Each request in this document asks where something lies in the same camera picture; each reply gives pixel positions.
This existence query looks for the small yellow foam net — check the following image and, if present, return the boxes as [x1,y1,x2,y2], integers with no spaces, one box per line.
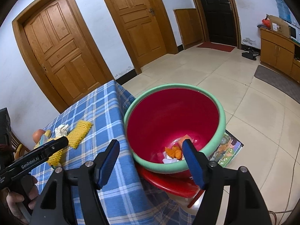
[47,149,65,167]

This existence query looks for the white microwave oven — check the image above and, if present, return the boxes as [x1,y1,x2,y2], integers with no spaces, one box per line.
[289,23,300,43]

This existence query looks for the colourful picture book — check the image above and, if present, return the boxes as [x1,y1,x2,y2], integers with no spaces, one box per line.
[208,130,244,168]

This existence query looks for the red plastic bag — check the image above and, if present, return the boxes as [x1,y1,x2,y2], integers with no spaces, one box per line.
[261,16,272,30]

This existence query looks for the black entrance door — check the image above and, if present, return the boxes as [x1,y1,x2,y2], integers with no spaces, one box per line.
[187,0,242,50]

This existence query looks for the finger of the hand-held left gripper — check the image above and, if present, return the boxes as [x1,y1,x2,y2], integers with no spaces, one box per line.
[35,136,69,160]

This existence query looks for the white paper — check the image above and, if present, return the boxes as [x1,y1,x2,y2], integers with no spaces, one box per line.
[162,152,180,165]

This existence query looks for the yellow banana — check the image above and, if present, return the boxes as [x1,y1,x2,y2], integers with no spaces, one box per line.
[34,130,52,149]

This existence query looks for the brown cardboard box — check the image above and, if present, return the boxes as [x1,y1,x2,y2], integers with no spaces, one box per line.
[265,14,292,39]

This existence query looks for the red bucket with green rim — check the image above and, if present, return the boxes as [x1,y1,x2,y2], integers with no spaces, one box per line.
[123,84,227,174]

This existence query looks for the blue and white carton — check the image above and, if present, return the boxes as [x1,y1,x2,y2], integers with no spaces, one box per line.
[37,133,51,147]

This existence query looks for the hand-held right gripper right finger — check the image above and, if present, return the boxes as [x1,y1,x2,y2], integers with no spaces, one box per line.
[182,139,273,225]

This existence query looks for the blue water bottle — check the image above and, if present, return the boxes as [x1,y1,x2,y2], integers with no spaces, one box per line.
[275,0,292,24]

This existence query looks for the white socks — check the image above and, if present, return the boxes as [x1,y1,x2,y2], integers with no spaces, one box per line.
[55,124,70,137]

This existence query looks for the wooden chair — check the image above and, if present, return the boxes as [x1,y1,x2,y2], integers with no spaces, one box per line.
[9,131,31,161]

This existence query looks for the wooden sideboard cabinet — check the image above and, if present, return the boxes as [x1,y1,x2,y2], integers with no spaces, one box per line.
[259,26,300,83]

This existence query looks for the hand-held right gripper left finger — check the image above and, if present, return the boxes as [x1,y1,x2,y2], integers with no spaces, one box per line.
[29,139,120,225]

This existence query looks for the person's left hand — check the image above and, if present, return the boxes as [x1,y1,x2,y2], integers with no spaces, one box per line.
[6,176,39,225]

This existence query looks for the pair of black shoes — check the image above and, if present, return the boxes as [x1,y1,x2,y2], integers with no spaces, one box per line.
[241,47,260,60]

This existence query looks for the wooden panel door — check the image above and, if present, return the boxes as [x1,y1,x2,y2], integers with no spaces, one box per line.
[96,0,179,75]
[12,0,114,114]

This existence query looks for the large yellow foam net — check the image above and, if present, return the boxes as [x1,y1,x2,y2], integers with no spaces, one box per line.
[66,120,93,150]

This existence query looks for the blue plaid tablecloth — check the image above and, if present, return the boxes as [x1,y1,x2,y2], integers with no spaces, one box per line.
[29,80,200,225]

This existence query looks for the red apple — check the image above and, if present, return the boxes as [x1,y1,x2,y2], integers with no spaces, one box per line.
[33,129,46,144]

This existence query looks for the small wooden wall cabinet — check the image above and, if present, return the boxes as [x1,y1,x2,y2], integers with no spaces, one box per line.
[173,8,205,50]

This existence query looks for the grey floor mat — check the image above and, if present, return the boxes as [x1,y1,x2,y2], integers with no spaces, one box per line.
[254,65,300,104]

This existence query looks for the red doormat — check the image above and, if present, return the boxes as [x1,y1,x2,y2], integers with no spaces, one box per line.
[196,41,236,53]

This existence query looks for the red plastic stool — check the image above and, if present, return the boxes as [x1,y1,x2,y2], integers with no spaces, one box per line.
[136,163,206,208]

